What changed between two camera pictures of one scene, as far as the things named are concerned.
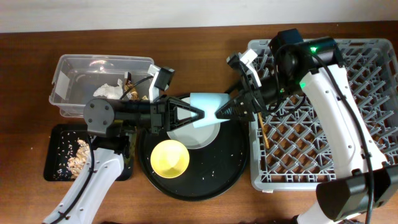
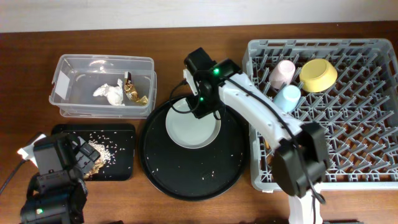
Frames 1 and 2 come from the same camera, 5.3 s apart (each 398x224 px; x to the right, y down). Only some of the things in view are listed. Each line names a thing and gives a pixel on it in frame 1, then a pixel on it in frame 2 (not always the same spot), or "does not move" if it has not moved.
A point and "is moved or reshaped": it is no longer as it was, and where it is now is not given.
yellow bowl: (170, 158) is moved or reshaped
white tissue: (113, 93) does not move
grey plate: (194, 138) does not move
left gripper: (165, 111) -> (85, 162)
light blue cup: (209, 102) is moved or reshaped
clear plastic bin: (80, 78) does not move
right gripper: (256, 104) -> (199, 108)
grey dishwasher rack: (291, 149) does not move
